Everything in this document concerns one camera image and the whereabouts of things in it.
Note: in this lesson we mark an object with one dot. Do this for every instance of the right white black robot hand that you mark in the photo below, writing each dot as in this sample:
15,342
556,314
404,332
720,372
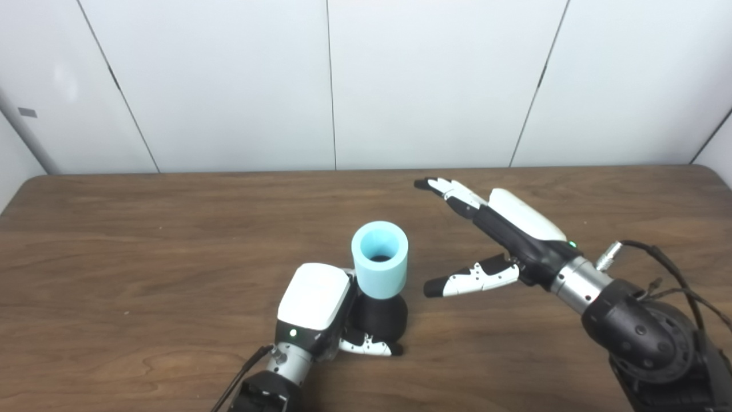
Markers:
523,226

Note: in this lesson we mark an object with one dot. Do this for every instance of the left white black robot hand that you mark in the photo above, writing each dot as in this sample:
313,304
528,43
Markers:
314,297

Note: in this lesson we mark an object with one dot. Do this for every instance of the black flared nozzle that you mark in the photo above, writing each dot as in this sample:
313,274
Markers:
380,317

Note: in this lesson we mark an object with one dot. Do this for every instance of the light blue cylinder cup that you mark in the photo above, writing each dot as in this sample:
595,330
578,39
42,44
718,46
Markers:
380,277

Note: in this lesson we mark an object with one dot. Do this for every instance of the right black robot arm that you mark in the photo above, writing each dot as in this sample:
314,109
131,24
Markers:
640,332

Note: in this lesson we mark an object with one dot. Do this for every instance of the grey wall corner post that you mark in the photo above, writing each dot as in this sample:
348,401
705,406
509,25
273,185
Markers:
28,134

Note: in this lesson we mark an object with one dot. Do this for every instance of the small grey wall label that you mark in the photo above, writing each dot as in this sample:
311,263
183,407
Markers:
27,112

